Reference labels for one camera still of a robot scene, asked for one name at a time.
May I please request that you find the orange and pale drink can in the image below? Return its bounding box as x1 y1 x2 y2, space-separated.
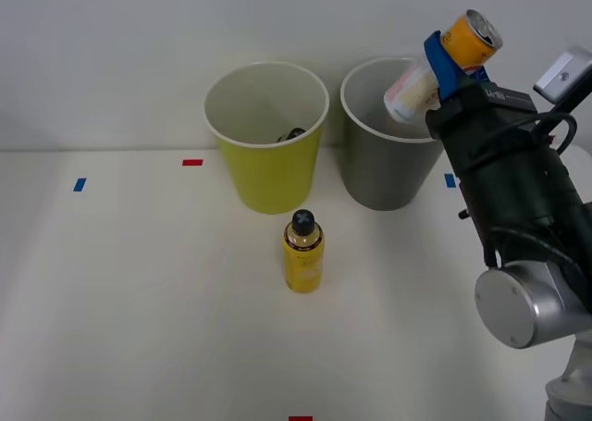
383 8 504 122

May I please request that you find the yellow-green plastic bin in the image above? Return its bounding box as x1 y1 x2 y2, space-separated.
203 60 330 216

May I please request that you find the yellow bottle with black cap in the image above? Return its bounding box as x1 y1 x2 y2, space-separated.
281 209 326 295

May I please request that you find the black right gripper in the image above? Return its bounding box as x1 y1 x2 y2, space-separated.
423 30 552 178

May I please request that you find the grey plastic bin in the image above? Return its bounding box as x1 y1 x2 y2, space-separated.
339 57 448 212

